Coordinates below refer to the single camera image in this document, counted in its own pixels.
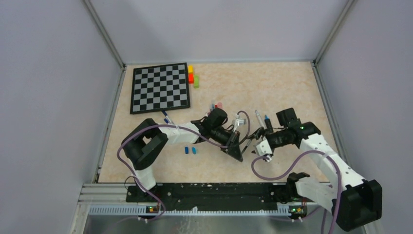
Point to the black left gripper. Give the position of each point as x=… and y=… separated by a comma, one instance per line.
x=233, y=148

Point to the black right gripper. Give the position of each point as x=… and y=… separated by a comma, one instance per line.
x=259, y=132

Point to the white pen blue cap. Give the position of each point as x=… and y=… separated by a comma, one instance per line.
x=259, y=118

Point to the black blue highlighter marker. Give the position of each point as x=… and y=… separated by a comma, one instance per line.
x=268, y=122

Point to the green transparent pen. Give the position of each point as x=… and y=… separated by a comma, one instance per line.
x=246, y=146

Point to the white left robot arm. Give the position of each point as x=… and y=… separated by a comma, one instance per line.
x=145, y=143

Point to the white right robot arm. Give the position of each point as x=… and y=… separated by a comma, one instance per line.
x=352, y=200

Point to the dark blue pen near board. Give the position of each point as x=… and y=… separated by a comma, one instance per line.
x=166, y=119

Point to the green toy block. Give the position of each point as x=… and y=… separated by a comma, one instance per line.
x=196, y=81

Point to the orange toy block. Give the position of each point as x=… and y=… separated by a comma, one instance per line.
x=190, y=78

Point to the black and grey chessboard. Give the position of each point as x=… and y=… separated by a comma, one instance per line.
x=160, y=88

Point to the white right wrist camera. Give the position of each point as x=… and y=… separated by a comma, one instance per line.
x=262, y=148

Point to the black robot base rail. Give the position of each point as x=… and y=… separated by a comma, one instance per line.
x=216, y=196

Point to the grey slotted cable duct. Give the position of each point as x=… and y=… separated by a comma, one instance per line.
x=142, y=210

